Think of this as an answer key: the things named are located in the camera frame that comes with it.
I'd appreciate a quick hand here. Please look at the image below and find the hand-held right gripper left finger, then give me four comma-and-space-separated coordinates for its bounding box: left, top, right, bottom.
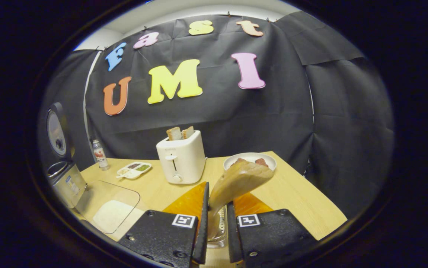
118, 182, 210, 268

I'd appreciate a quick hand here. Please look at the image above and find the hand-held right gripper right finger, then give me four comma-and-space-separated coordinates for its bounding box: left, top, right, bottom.
226, 192, 319, 265

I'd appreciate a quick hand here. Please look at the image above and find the metal wire chopstick holder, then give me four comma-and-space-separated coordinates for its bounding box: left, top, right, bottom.
207, 212, 229, 249

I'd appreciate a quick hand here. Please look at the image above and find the wooden spoon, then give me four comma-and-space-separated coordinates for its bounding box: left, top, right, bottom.
207, 161, 275, 239

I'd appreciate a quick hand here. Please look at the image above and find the dark grey rice cooker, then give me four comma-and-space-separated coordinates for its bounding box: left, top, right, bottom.
45, 102, 88, 210

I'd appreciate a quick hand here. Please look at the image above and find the clear plastic rice box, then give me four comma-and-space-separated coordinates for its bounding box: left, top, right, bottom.
71, 181, 141, 235

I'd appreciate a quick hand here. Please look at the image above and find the white toaster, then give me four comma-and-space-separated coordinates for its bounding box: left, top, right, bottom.
156, 130, 207, 185

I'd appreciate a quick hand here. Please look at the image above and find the white round plate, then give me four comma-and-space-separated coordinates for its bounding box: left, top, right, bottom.
223, 152, 277, 172

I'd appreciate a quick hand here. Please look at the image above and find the white divided condiment dish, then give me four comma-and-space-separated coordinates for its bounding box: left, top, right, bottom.
116, 162, 152, 180

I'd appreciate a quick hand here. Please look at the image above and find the black backdrop cloth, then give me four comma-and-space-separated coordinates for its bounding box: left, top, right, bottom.
37, 10, 395, 220

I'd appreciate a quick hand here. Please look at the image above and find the small plastic bottle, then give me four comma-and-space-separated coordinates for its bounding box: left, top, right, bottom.
92, 140, 110, 171

